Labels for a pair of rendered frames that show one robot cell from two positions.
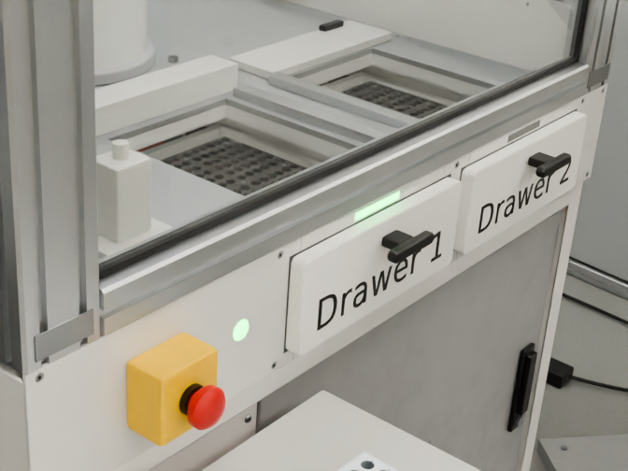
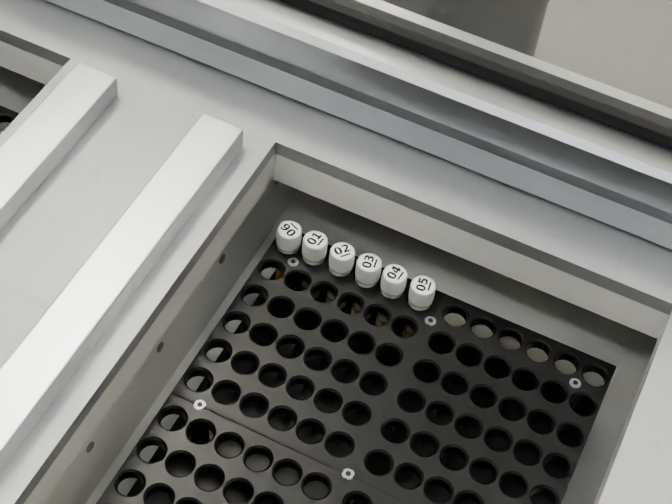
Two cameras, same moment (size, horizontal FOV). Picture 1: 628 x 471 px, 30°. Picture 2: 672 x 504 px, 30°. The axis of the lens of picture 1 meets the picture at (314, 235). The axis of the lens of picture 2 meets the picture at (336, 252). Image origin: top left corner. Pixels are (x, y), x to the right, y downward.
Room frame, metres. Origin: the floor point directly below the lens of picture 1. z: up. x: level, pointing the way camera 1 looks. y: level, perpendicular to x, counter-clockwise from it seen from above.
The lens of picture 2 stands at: (1.34, 0.34, 1.39)
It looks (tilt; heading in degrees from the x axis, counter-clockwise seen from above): 51 degrees down; 253
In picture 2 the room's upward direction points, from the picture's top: 7 degrees clockwise
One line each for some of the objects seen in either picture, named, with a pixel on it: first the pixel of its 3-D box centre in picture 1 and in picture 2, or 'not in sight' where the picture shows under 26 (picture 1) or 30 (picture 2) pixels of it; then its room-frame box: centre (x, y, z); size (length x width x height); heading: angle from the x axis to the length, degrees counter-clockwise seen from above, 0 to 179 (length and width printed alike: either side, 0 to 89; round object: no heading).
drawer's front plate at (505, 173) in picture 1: (522, 178); not in sight; (1.38, -0.26, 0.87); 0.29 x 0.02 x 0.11; 143
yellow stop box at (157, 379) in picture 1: (175, 390); not in sight; (0.86, 0.11, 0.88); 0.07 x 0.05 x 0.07; 143
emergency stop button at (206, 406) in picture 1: (202, 405); not in sight; (0.84, 0.09, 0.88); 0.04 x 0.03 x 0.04; 143
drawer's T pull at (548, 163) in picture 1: (545, 162); not in sight; (1.36, -0.28, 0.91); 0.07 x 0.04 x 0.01; 143
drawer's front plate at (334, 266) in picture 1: (378, 261); not in sight; (1.13, -0.07, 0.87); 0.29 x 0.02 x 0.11; 143
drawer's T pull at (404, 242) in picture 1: (402, 242); not in sight; (1.11, -0.09, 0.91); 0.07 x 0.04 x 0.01; 143
